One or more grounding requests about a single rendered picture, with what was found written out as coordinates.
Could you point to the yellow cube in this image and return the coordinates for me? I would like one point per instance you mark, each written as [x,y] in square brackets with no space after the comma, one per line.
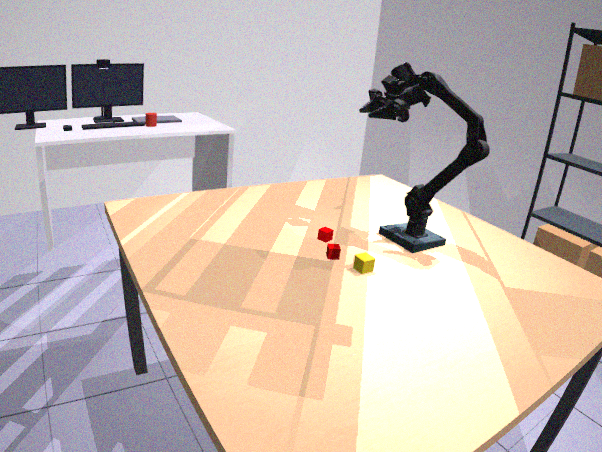
[363,263]

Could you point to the red cube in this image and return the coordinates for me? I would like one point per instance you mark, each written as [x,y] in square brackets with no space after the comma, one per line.
[325,234]
[333,251]

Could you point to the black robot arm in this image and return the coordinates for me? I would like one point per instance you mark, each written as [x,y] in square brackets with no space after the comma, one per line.
[417,200]

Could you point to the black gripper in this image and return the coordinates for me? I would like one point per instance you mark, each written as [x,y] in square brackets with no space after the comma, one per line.
[388,107]

